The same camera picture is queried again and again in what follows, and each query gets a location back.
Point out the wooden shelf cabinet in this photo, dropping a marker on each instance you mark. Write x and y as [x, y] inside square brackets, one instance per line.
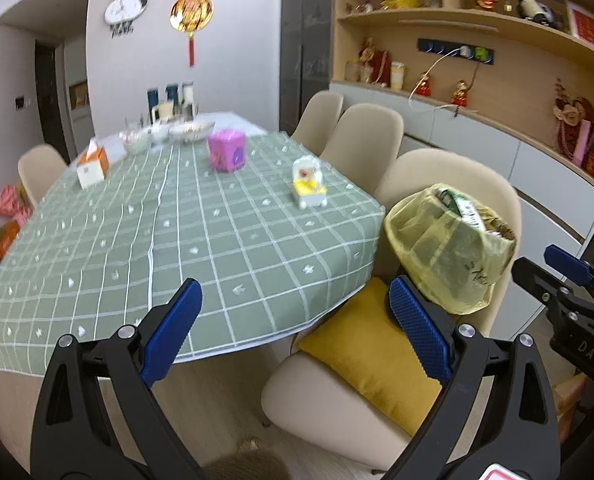
[517, 85]

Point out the dark glass cabinet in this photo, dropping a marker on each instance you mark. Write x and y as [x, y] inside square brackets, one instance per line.
[304, 45]

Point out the black power strip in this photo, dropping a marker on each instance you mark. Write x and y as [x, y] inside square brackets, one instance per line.
[434, 46]

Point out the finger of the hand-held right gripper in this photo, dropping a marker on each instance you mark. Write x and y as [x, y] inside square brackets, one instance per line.
[542, 282]
[569, 262]

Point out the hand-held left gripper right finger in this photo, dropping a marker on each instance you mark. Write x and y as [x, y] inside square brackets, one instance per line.
[419, 330]

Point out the pile of colourful packets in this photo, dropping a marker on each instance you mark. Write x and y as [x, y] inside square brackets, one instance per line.
[4, 230]

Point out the yellow cushion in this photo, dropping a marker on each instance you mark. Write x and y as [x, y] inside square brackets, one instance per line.
[362, 350]

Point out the large patterned bowl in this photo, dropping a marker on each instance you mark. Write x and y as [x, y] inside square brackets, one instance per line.
[192, 132]

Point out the small red figurine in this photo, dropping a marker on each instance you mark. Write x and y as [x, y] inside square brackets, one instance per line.
[425, 86]
[460, 94]

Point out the white bowl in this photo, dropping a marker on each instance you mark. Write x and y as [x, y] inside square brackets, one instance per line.
[135, 142]

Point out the wine bottle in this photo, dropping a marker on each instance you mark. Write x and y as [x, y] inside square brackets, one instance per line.
[532, 7]

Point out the red framed picture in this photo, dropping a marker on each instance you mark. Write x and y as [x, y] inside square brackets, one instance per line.
[587, 27]

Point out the dark red bag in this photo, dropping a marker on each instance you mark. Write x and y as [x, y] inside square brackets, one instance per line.
[374, 62]

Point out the green checked tablecloth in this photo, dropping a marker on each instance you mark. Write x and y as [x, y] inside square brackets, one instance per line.
[227, 260]

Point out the white yellow dispenser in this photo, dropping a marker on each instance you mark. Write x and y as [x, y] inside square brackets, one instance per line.
[309, 185]

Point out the pink box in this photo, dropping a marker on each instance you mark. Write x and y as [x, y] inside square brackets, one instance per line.
[225, 152]

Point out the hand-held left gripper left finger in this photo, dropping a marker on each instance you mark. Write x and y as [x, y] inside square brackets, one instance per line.
[174, 332]

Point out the white orange tissue box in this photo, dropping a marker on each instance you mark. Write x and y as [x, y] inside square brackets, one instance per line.
[92, 170]

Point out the white mug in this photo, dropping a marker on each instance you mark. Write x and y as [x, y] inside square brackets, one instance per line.
[164, 111]

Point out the cream tumbler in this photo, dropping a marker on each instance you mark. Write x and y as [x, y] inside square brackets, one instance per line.
[397, 76]

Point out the person's left hand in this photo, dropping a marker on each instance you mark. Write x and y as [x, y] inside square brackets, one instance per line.
[247, 467]

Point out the steel mug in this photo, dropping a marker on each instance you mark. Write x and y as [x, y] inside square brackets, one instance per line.
[188, 111]

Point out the red gold wall ornament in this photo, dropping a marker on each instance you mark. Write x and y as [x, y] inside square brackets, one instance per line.
[192, 12]

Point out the black bin with yellow bag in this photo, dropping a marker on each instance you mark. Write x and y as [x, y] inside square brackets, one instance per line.
[442, 255]

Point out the panda wall clock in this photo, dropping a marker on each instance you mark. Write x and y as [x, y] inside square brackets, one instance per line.
[124, 7]

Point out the beige chair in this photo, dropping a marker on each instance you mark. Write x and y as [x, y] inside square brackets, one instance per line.
[322, 115]
[42, 170]
[367, 135]
[427, 170]

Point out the white thermos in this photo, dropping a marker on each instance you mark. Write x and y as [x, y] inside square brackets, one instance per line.
[188, 92]

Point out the blue thermos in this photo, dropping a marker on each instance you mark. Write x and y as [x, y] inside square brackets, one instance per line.
[171, 94]

